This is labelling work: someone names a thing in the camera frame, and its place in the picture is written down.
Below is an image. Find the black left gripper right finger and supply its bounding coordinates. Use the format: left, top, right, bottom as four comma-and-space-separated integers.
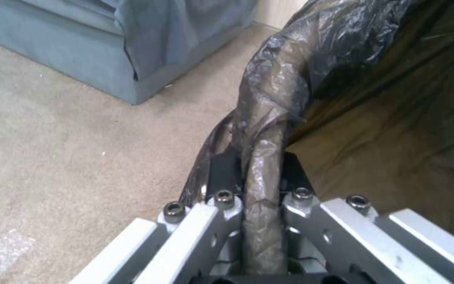
278, 151, 454, 284

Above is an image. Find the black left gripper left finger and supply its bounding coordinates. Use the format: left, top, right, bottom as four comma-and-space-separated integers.
71, 149, 247, 284

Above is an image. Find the trash bin with black liner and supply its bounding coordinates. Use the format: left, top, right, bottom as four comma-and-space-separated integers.
174, 0, 454, 277

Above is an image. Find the grey-blue fabric sofa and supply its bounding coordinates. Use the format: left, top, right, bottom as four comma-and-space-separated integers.
0, 0, 260, 106

